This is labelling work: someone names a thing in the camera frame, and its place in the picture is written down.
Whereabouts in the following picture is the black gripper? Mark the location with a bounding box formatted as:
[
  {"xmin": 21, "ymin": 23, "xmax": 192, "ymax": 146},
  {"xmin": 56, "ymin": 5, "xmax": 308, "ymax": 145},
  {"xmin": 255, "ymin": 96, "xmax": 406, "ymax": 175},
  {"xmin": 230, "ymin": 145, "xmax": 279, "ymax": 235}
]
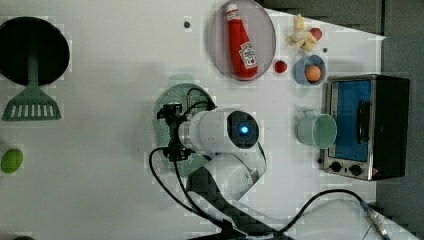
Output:
[{"xmin": 157, "ymin": 103, "xmax": 192, "ymax": 162}]

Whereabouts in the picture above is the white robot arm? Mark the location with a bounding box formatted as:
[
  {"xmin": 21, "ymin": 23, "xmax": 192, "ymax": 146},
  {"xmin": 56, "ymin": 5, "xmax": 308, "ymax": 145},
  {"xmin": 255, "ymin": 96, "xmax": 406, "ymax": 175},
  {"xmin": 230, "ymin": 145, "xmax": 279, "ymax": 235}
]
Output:
[{"xmin": 157, "ymin": 101, "xmax": 294, "ymax": 240}]

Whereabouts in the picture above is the red plush ketchup bottle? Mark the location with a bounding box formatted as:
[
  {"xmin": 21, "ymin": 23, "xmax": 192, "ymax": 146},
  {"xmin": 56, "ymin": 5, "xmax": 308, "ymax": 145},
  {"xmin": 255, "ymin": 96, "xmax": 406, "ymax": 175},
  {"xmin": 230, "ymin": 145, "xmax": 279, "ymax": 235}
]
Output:
[{"xmin": 226, "ymin": 3, "xmax": 259, "ymax": 79}]

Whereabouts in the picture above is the grey oval plate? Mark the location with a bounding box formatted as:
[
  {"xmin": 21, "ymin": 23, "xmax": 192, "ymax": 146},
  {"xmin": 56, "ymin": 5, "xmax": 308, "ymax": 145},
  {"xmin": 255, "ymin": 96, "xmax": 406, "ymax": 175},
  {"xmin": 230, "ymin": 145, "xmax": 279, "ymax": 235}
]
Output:
[{"xmin": 208, "ymin": 0, "xmax": 276, "ymax": 81}]

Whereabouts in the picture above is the small red strawberry toy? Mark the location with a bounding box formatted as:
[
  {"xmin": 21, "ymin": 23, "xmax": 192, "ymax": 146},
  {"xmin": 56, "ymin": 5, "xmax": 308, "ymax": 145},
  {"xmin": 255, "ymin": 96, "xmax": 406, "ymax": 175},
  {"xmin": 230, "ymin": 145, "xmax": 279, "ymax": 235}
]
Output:
[{"xmin": 274, "ymin": 60, "xmax": 287, "ymax": 73}]

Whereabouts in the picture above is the green slotted spatula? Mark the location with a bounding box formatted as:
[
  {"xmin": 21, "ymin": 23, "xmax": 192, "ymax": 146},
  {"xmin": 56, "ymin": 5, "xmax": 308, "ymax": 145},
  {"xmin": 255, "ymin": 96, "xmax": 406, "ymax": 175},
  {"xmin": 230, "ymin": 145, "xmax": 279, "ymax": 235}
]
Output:
[{"xmin": 2, "ymin": 55, "xmax": 61, "ymax": 121}]

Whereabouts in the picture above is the blue bowl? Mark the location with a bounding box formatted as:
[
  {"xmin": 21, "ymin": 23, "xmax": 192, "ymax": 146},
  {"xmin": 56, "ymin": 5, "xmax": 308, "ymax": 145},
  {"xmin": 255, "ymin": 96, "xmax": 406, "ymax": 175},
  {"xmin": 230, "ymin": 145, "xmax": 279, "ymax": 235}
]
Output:
[{"xmin": 294, "ymin": 55, "xmax": 326, "ymax": 86}]

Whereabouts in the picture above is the orange ball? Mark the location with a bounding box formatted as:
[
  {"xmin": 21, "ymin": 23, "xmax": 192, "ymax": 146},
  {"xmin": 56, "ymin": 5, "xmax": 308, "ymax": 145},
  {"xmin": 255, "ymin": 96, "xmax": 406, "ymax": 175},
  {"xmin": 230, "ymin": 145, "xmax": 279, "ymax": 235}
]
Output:
[{"xmin": 305, "ymin": 65, "xmax": 322, "ymax": 83}]

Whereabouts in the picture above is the mint green mug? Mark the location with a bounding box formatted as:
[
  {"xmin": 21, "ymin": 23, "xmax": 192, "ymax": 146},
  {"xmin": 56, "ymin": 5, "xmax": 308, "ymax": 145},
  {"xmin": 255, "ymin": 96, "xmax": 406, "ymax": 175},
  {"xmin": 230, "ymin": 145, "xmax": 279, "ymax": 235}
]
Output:
[{"xmin": 296, "ymin": 110, "xmax": 337, "ymax": 149}]

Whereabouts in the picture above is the peeled banana toy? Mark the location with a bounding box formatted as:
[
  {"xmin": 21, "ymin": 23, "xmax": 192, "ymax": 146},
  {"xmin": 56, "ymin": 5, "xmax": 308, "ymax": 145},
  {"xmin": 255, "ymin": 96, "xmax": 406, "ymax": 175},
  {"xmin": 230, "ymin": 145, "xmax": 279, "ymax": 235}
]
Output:
[{"xmin": 286, "ymin": 14, "xmax": 318, "ymax": 52}]

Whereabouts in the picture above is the large pink strawberry toy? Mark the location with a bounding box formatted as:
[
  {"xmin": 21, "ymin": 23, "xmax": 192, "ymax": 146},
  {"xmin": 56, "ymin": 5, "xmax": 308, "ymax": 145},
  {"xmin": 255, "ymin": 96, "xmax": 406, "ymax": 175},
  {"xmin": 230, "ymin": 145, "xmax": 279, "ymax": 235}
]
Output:
[{"xmin": 309, "ymin": 28, "xmax": 323, "ymax": 41}]

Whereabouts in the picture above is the black round pan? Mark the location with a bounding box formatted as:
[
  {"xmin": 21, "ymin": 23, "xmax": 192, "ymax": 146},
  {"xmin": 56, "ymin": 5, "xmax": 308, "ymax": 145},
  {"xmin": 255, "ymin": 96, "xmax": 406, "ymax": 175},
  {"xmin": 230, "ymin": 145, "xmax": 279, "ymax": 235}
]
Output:
[{"xmin": 0, "ymin": 17, "xmax": 70, "ymax": 86}]

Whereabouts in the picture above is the green lime toy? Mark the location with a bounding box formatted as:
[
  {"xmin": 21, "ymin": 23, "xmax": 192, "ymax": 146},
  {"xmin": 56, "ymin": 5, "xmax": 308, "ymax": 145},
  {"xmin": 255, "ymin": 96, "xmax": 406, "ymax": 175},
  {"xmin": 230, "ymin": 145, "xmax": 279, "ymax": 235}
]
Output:
[{"xmin": 1, "ymin": 149, "xmax": 23, "ymax": 174}]

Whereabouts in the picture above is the black toaster oven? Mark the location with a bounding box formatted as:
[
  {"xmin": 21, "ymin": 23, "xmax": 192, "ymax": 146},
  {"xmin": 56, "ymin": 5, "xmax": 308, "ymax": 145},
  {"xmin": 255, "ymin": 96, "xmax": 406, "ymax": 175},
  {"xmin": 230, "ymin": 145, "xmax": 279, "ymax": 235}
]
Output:
[{"xmin": 323, "ymin": 74, "xmax": 410, "ymax": 181}]

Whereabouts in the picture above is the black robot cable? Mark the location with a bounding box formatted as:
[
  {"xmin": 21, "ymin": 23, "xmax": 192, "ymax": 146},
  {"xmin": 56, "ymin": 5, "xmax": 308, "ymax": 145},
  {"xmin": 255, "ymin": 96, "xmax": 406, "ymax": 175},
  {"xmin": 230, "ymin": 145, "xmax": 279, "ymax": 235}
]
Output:
[{"xmin": 148, "ymin": 87, "xmax": 393, "ymax": 240}]

